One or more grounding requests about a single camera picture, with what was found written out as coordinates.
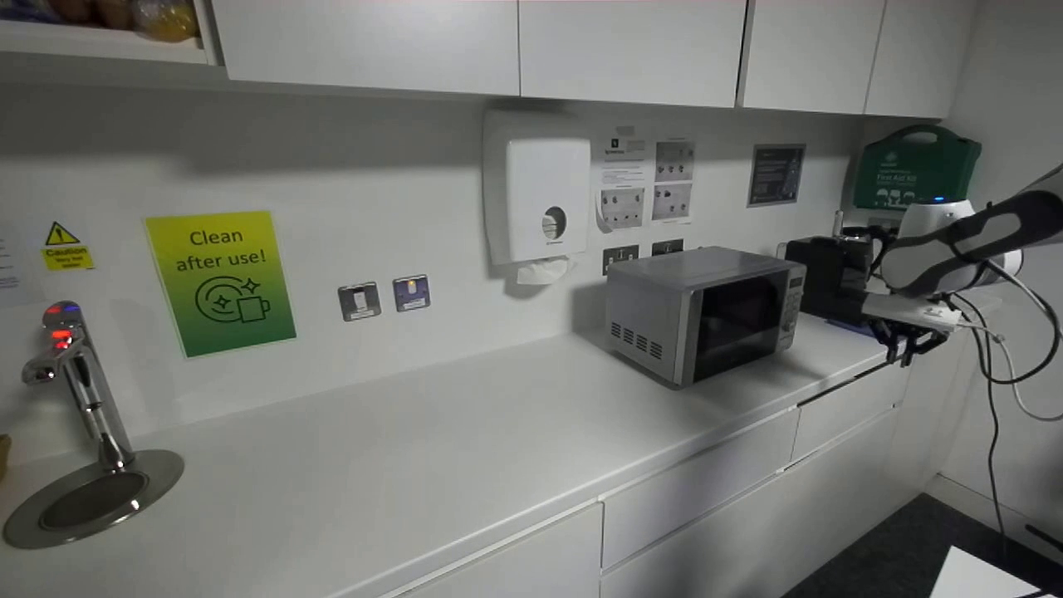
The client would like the white picture poster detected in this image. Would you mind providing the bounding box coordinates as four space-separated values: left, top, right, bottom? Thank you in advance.
651 139 697 224

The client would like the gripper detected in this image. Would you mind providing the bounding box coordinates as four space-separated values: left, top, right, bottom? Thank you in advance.
870 319 949 369

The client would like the green cleaning sign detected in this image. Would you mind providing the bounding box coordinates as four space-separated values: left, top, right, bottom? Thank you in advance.
145 210 298 360

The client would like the round steel drip tray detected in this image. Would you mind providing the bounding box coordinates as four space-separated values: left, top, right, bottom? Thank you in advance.
2 448 186 550

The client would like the microwave door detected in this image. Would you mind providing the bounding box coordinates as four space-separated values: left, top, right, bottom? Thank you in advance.
679 267 791 386

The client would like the white drawer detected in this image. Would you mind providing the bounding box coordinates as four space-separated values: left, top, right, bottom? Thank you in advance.
791 364 908 463
600 407 801 571

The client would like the silver wall switch plate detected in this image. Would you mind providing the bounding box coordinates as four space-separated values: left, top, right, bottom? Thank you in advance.
392 274 432 313
337 282 383 322

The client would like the dark framed notice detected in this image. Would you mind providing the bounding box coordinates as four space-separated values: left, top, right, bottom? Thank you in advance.
747 143 807 208

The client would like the white instruction poster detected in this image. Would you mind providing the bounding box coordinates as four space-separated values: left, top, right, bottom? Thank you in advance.
590 136 649 234

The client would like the yellow caution sticker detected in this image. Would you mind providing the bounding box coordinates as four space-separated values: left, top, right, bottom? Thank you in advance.
41 221 96 272

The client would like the black coffee machine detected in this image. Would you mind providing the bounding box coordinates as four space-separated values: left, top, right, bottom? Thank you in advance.
784 231 883 327

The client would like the chrome tap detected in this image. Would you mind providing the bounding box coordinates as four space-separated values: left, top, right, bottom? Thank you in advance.
22 300 135 472

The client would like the white paper towel dispenser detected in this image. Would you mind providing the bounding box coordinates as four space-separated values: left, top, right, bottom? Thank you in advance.
483 111 593 288

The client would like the white table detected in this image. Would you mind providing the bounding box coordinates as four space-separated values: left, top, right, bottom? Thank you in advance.
928 544 1063 598

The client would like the green first aid kit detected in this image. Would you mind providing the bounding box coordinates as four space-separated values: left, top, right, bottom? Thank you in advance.
853 125 983 211

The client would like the heap of yellow bags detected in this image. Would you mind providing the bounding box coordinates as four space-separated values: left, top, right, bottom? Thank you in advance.
0 0 201 44

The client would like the white base cabinet door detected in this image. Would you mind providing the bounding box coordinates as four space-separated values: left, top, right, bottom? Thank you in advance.
378 502 605 598
599 411 908 598

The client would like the silver microwave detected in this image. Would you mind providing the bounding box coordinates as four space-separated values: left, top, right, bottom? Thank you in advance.
605 246 808 390

